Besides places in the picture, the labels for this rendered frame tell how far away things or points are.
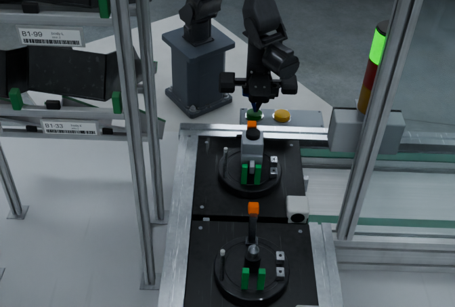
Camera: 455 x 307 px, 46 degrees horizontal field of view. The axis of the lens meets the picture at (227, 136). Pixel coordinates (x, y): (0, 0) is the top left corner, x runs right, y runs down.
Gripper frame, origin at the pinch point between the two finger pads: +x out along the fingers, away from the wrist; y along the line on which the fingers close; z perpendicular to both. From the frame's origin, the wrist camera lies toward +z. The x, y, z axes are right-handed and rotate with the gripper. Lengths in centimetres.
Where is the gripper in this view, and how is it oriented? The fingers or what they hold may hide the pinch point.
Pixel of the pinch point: (256, 99)
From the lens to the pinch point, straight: 133.1
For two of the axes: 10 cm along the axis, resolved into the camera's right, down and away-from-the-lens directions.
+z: -0.1, 6.6, -7.5
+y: 10.0, 0.2, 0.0
